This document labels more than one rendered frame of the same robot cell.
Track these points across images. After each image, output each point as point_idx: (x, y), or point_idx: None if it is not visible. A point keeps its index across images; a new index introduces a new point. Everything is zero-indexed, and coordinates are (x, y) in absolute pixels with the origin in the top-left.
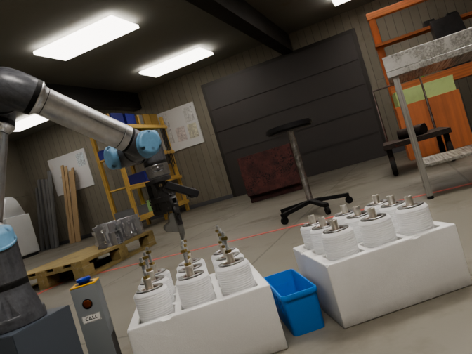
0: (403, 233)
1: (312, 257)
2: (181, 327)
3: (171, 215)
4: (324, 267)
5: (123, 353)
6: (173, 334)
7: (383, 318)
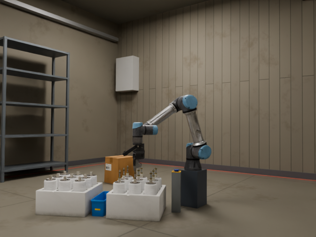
0: None
1: (96, 185)
2: None
3: (138, 160)
4: (101, 184)
5: (175, 225)
6: None
7: None
